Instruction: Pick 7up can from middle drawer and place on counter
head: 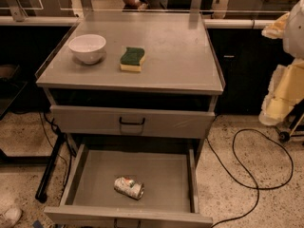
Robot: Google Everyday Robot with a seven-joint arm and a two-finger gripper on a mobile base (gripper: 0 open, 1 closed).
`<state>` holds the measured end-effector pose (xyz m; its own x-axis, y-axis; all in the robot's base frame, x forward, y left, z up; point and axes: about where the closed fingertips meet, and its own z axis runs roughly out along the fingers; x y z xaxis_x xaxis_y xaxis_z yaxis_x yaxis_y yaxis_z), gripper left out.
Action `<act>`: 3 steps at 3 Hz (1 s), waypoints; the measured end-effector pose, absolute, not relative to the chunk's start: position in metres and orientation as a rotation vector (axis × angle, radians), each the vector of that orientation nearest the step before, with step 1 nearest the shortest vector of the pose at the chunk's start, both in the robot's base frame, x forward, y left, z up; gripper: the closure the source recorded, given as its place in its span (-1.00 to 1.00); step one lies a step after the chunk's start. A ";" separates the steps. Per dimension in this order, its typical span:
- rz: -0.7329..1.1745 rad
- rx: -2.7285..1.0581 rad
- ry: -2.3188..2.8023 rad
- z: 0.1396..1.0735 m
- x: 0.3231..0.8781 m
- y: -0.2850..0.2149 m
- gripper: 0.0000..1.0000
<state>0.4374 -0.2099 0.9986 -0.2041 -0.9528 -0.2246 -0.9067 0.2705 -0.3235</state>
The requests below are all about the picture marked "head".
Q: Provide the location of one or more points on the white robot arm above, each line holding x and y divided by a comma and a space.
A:
293, 37

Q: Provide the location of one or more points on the black table leg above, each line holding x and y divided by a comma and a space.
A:
41, 193

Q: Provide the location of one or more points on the white horizontal rail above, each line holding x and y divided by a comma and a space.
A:
236, 24

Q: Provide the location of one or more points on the black wheeled cart base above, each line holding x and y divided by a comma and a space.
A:
296, 128

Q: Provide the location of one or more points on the open middle drawer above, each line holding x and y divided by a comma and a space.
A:
170, 198

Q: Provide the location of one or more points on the green yellow sponge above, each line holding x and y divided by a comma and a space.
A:
132, 59

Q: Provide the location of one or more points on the grey metal drawer cabinet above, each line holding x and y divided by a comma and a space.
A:
135, 92

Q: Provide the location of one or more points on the white sneaker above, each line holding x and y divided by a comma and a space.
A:
10, 217

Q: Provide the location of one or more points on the crushed 7up can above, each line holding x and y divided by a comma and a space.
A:
129, 187

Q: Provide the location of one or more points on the closed upper drawer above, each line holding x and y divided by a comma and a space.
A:
132, 121

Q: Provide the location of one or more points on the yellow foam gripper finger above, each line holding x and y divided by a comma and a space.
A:
276, 29
285, 90

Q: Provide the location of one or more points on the white ceramic bowl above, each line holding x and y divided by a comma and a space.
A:
88, 48

